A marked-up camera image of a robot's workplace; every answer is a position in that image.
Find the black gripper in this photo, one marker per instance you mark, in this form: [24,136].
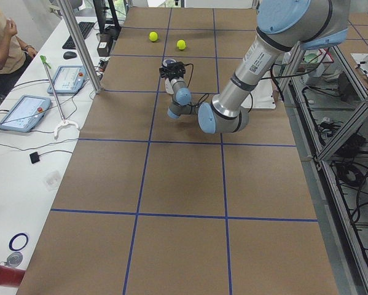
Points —
[171,74]

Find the yellow tennis ball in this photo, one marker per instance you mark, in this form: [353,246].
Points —
[153,36]
[181,44]

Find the white blue tennis ball can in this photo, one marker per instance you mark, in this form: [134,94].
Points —
[168,61]

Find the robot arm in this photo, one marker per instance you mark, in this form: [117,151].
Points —
[280,26]

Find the black box with label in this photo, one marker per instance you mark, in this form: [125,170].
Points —
[105,45]

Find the black monitor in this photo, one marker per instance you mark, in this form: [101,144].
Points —
[106,17]

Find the far teach pendant tablet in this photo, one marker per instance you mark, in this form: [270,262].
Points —
[69,80]

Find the teach pendant tablet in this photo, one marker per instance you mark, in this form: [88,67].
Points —
[25,114]
[69,80]

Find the black computer mouse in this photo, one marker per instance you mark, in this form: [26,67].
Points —
[69,55]

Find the reacher grabber tool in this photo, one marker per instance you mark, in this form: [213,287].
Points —
[64,121]

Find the near teach pendant tablet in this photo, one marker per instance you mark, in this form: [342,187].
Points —
[25,114]

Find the small black square pad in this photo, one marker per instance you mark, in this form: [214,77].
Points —
[34,157]

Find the seated person beige shirt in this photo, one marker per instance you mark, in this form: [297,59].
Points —
[15,55]

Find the round metal disc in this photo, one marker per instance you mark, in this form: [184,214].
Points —
[13,260]

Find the red cylinder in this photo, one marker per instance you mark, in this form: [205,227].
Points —
[11,277]

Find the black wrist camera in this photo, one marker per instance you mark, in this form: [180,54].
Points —
[174,66]

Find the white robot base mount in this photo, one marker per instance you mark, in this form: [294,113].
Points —
[261,98]

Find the aluminium frame post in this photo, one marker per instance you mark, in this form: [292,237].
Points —
[74,30]

